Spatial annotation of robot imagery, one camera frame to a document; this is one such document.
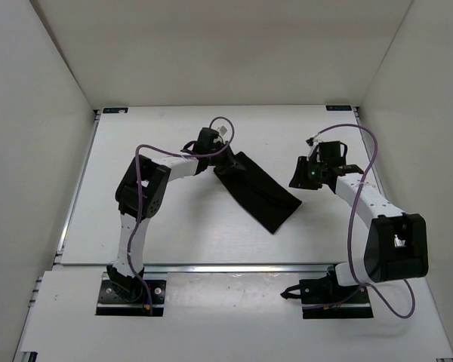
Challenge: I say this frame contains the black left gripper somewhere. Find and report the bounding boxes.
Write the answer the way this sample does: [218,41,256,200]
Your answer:
[208,141,244,175]

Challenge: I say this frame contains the black skirt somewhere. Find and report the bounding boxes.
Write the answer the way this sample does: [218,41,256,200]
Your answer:
[214,152,302,235]

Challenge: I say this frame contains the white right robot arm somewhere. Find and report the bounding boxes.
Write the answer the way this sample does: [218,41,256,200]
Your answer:
[289,138,429,302]

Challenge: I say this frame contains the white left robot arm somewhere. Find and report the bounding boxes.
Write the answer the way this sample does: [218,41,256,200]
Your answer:
[106,127,245,304]

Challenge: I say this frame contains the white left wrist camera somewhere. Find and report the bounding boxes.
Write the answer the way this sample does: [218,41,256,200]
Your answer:
[217,126,228,137]

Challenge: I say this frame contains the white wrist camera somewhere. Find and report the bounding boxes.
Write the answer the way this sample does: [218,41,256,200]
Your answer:
[217,126,228,137]
[306,135,322,161]

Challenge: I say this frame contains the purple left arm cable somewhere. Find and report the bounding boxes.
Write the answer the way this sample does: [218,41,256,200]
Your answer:
[126,115,237,316]

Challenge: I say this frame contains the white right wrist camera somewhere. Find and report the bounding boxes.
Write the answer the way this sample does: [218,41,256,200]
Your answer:
[306,135,322,161]

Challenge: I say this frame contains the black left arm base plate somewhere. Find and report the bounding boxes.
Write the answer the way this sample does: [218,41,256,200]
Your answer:
[95,272,167,318]

